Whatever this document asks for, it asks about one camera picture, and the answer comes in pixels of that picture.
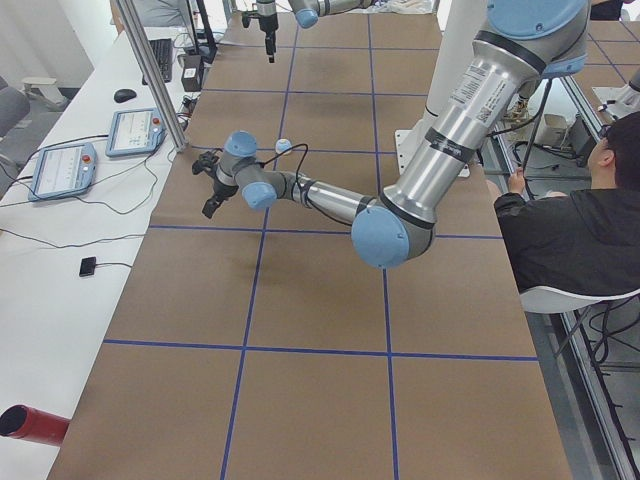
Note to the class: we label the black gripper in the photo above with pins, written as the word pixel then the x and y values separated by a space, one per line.
pixel 219 189
pixel 267 22

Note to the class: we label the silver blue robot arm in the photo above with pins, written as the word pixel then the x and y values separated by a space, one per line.
pixel 306 13
pixel 491 50

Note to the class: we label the black box with label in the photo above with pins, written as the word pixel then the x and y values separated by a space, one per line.
pixel 192 73

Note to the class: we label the far blue teach pendant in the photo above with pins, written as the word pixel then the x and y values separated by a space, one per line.
pixel 135 132

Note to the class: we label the blue teach pendant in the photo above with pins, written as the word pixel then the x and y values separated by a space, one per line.
pixel 63 171
pixel 135 132

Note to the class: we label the black keyboard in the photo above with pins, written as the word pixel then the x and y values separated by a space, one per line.
pixel 162 50

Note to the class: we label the small black square device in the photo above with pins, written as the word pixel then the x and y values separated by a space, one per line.
pixel 87 266

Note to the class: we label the black computer mouse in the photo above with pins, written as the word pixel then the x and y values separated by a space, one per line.
pixel 124 95

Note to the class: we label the brown paper table cover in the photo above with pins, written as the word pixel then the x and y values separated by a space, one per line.
pixel 257 345

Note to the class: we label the near blue teach pendant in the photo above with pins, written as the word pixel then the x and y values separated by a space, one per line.
pixel 63 171

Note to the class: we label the grey office chair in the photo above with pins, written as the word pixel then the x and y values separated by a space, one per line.
pixel 15 107

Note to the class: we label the red cylinder tube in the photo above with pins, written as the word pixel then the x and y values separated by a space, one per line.
pixel 33 425

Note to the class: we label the white plastic chair seat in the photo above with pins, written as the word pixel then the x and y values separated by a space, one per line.
pixel 549 300

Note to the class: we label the person in black shirt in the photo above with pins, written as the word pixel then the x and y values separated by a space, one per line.
pixel 585 242

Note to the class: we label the aluminium frame post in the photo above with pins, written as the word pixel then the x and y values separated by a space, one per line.
pixel 151 72

